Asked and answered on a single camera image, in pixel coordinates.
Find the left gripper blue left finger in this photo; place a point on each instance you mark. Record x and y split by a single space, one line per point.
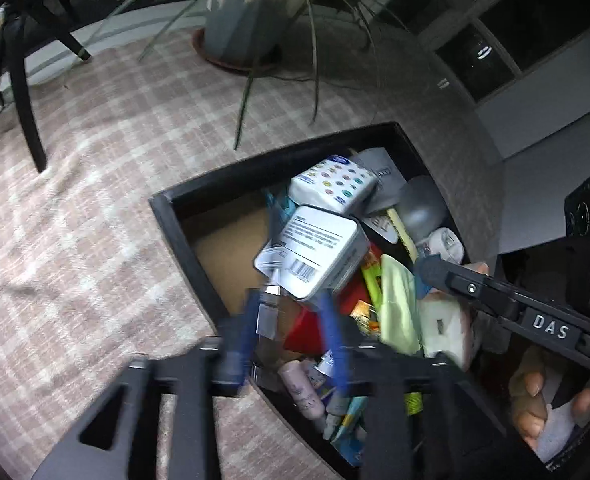
238 340

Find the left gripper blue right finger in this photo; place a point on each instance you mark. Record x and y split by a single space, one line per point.
351 351

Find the silver tin box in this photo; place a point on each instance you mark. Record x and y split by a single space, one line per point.
315 250

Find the person's right hand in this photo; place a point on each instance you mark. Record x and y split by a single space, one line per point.
532 387

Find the red packet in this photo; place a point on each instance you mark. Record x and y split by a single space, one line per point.
305 336

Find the pink small bottle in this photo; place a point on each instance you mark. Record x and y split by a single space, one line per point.
301 391

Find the light green packet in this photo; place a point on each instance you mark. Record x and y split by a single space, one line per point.
399 324

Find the white dotted box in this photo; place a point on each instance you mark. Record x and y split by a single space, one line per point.
335 184

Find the plaid table cloth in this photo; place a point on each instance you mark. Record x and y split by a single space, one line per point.
86 280

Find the potted plant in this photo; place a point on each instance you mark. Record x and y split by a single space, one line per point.
240 36

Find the black desk leg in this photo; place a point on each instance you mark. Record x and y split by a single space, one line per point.
13 33

